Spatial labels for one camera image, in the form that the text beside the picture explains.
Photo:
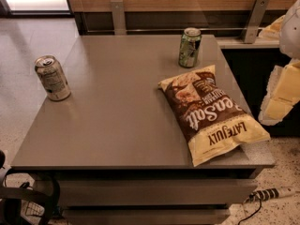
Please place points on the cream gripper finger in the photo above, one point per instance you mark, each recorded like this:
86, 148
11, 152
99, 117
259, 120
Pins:
272, 31
283, 90

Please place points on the green soda can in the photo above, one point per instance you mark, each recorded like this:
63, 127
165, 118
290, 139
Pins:
189, 47

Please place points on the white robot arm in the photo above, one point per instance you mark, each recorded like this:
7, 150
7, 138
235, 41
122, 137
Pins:
289, 44

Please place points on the silver 7up can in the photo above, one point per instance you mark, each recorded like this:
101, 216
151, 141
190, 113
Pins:
52, 77

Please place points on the Late July chips bag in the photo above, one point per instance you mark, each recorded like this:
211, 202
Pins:
212, 123

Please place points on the white power strip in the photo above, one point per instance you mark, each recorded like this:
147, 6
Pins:
270, 194

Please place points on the grey upper drawer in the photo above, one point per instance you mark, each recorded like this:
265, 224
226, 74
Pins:
154, 192

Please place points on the grey drawer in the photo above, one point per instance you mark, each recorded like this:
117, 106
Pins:
146, 217
154, 192

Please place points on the grey lower drawer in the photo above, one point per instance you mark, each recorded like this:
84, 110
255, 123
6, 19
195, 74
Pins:
146, 217

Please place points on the black chair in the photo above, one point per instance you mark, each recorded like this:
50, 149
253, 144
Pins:
26, 205

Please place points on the right metal bracket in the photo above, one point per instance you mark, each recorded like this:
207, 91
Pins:
255, 18

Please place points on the metal bracket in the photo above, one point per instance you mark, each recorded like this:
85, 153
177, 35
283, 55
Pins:
118, 17
255, 18

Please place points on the left metal bracket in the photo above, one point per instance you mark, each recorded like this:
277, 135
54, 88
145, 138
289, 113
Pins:
118, 17

